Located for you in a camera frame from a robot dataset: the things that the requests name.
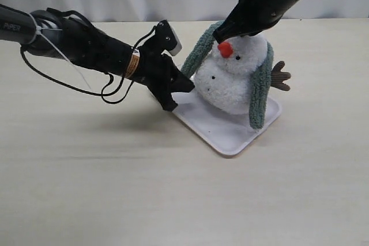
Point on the white rectangular plastic tray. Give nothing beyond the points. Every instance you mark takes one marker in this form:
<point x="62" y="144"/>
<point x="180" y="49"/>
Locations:
<point x="226" y="134"/>

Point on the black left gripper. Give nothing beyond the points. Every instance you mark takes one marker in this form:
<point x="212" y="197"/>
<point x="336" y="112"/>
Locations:
<point x="150" y="67"/>

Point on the white plush snowman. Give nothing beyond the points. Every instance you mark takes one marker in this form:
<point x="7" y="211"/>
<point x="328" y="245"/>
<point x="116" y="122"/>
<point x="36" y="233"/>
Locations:
<point x="223" y="78"/>

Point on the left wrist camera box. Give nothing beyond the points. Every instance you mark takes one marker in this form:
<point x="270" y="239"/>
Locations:
<point x="164" y="39"/>

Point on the green knitted scarf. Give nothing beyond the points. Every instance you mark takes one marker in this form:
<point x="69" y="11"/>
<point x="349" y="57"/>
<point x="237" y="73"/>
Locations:
<point x="259" y="95"/>

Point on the white zip tie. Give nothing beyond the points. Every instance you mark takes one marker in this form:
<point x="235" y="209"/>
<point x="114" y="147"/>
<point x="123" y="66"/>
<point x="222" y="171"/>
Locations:
<point x="49" y="34"/>

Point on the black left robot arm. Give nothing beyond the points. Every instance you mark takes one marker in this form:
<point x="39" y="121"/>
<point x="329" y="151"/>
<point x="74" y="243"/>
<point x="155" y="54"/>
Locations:
<point x="71" y="36"/>

